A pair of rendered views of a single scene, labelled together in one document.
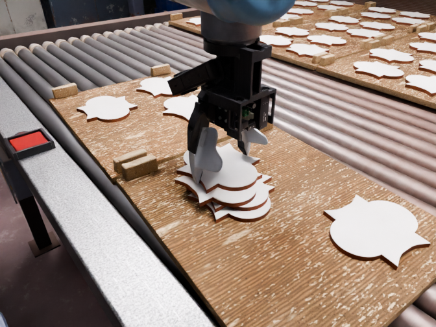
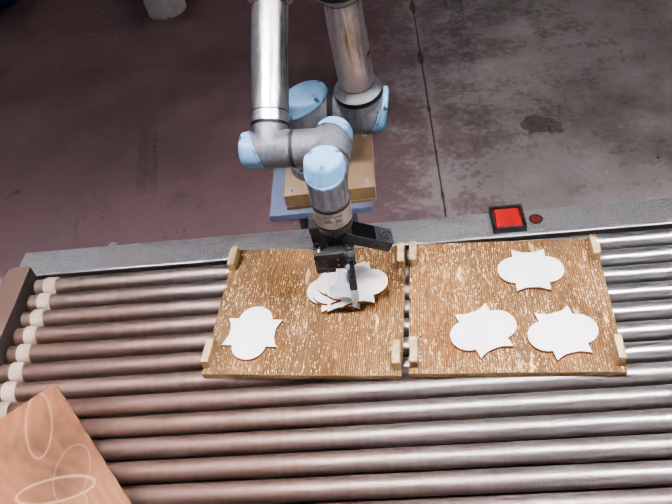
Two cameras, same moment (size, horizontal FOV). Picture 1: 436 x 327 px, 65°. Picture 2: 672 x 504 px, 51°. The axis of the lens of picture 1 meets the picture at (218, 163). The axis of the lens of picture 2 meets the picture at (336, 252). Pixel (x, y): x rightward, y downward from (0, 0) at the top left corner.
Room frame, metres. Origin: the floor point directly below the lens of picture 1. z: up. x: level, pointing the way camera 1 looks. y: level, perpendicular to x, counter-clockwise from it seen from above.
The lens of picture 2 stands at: (1.18, -0.68, 2.10)
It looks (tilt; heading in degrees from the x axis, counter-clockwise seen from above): 46 degrees down; 138
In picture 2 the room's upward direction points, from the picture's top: 11 degrees counter-clockwise
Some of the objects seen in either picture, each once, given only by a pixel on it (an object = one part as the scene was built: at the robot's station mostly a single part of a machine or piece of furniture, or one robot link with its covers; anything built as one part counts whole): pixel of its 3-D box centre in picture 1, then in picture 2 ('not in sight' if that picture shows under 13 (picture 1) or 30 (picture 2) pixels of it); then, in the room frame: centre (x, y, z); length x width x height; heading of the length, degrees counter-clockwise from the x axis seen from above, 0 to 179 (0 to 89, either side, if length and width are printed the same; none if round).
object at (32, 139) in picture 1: (30, 143); (507, 219); (0.60, 0.38, 0.92); 0.06 x 0.06 x 0.01; 40
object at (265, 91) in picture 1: (234, 85); (333, 240); (0.44, -0.02, 1.11); 0.09 x 0.08 x 0.12; 44
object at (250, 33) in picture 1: (233, 20); (332, 211); (0.45, -0.02, 1.19); 0.08 x 0.08 x 0.05
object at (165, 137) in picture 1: (150, 112); (507, 303); (0.74, 0.16, 0.93); 0.41 x 0.35 x 0.02; 36
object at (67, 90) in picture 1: (65, 91); (594, 247); (0.82, 0.38, 0.95); 0.06 x 0.02 x 0.03; 126
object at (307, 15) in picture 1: (279, 12); not in sight; (1.87, -0.31, 0.94); 0.41 x 0.35 x 0.04; 40
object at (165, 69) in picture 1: (160, 70); (619, 349); (0.97, 0.17, 0.95); 0.06 x 0.02 x 0.03; 126
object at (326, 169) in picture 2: not in sight; (326, 178); (0.44, -0.01, 1.27); 0.09 x 0.08 x 0.11; 124
